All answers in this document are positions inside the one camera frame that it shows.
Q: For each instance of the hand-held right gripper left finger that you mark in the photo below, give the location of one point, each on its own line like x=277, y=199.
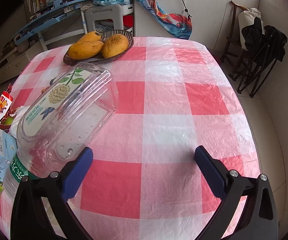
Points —
x=76, y=173

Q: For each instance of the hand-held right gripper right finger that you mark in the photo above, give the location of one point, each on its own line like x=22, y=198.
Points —
x=210, y=173

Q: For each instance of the clear plastic container flower label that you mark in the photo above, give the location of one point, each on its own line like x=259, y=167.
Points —
x=84, y=120

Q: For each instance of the clear plastic bottle green label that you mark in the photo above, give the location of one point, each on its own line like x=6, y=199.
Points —
x=16, y=170

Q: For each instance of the large crumpled white tissue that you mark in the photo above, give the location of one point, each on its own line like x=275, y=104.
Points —
x=17, y=121

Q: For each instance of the red white checked tablecloth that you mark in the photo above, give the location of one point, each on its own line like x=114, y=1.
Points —
x=164, y=105

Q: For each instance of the round fruit basket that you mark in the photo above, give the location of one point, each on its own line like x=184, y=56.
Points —
x=94, y=60

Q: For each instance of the cream TV cabinet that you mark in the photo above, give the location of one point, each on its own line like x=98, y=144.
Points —
x=11, y=66

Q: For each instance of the dark wooden chair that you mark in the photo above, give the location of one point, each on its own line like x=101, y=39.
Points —
x=230, y=45

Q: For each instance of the speckled yellow mango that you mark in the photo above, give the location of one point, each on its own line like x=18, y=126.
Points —
x=115, y=45

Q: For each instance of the beige vase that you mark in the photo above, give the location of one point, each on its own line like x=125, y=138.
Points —
x=22, y=46

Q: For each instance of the black folding chair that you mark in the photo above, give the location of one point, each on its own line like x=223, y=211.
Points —
x=271, y=42

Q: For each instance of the blue study desk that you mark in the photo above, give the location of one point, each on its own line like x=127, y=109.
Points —
x=46, y=17

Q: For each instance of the white sack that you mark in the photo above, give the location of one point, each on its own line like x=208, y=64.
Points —
x=249, y=15

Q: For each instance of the white plastic storage cart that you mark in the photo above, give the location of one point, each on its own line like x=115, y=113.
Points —
x=104, y=12

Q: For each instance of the white cabinet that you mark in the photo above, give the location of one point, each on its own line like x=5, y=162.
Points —
x=209, y=10

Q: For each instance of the colourful printed bag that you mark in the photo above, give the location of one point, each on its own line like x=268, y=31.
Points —
x=164, y=15

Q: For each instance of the row of books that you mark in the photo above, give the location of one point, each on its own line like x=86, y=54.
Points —
x=35, y=1

